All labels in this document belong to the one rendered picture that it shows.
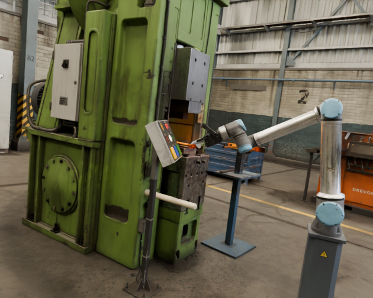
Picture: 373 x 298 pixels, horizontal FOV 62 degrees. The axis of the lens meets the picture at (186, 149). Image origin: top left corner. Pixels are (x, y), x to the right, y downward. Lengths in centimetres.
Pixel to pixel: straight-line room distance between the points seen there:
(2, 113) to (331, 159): 644
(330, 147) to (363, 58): 817
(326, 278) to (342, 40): 863
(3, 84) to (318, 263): 649
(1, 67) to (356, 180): 680
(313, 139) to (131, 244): 805
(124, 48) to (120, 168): 97
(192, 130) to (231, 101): 842
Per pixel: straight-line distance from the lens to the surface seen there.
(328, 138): 196
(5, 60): 733
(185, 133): 290
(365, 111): 966
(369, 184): 554
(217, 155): 643
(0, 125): 732
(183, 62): 250
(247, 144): 205
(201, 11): 292
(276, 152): 1035
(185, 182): 250
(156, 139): 189
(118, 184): 262
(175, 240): 265
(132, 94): 250
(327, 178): 198
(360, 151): 538
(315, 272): 228
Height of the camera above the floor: 127
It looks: 7 degrees down
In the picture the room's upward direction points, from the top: 6 degrees clockwise
